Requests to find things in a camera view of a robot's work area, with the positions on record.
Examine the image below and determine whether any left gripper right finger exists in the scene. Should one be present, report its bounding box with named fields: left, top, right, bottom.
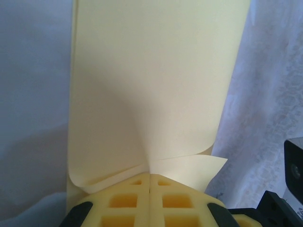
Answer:
left=151, top=173, right=237, bottom=227

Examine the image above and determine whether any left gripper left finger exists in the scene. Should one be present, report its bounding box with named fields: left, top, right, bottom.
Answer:
left=62, top=173, right=152, bottom=227

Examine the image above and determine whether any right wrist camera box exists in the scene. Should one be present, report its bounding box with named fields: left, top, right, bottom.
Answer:
left=284, top=138, right=303, bottom=198

